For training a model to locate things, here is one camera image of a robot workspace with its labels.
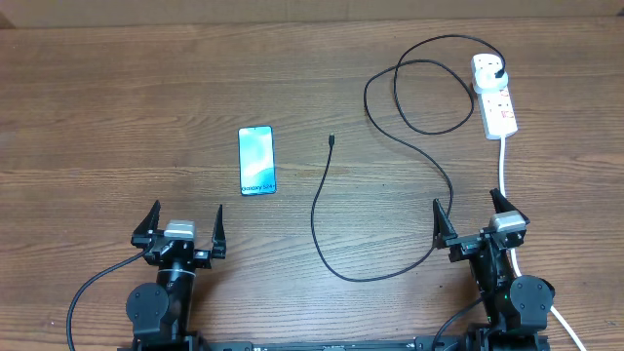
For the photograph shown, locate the white power strip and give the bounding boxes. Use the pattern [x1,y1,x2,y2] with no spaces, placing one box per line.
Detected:
[471,54,518,140]

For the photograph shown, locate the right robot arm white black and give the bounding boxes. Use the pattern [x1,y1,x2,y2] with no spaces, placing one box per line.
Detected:
[431,188,556,350]

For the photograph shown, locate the white power strip cord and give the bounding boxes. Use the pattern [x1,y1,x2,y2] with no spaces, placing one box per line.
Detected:
[497,136,588,351]

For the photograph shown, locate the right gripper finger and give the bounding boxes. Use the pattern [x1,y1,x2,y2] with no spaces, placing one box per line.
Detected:
[489,188,529,224]
[433,199,457,247]

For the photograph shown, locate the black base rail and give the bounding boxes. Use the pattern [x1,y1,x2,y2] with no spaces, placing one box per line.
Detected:
[118,336,551,351]

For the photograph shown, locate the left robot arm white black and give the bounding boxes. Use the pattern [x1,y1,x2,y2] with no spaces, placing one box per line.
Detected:
[126,202,226,350]

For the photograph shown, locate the blue Galaxy smartphone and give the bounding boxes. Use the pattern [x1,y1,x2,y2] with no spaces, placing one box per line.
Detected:
[238,126,277,196]

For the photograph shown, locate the white charger plug adapter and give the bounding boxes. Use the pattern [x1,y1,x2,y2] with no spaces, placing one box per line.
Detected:
[473,68,509,95]

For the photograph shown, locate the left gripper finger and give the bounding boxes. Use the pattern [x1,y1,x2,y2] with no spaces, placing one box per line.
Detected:
[133,200,161,236]
[212,206,226,251]

